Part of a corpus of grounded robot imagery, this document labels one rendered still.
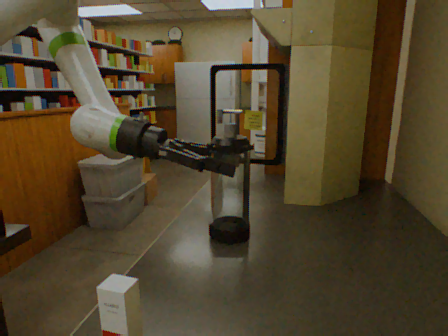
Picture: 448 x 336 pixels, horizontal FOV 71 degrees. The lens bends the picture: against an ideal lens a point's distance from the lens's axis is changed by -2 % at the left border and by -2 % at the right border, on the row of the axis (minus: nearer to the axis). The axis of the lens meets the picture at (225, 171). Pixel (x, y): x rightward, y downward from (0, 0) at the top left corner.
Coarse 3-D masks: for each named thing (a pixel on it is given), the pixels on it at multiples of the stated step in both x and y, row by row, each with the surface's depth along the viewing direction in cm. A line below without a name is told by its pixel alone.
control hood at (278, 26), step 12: (252, 12) 88; (264, 12) 88; (276, 12) 87; (288, 12) 86; (264, 24) 88; (276, 24) 88; (288, 24) 87; (264, 36) 118; (276, 36) 88; (288, 36) 88; (288, 48) 94
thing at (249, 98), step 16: (224, 80) 127; (240, 80) 125; (256, 80) 123; (272, 80) 122; (224, 96) 129; (240, 96) 127; (256, 96) 125; (272, 96) 123; (224, 112) 131; (240, 112) 128; (256, 112) 126; (272, 112) 124; (240, 128) 130; (256, 128) 128; (272, 128) 126; (256, 144) 129; (272, 144) 127
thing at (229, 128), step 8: (224, 128) 71; (232, 128) 70; (216, 136) 72; (224, 136) 72; (232, 136) 71; (240, 136) 73; (216, 144) 69; (224, 144) 68; (232, 144) 68; (240, 144) 69
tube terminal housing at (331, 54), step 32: (320, 0) 84; (352, 0) 87; (320, 32) 86; (352, 32) 90; (320, 64) 88; (352, 64) 93; (320, 96) 90; (352, 96) 96; (288, 128) 94; (320, 128) 92; (352, 128) 99; (288, 160) 96; (320, 160) 94; (352, 160) 103; (288, 192) 99; (320, 192) 97; (352, 192) 106
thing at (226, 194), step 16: (208, 144) 71; (224, 160) 69; (240, 160) 69; (224, 176) 70; (240, 176) 70; (224, 192) 71; (240, 192) 71; (224, 208) 72; (240, 208) 72; (224, 224) 73; (240, 224) 73
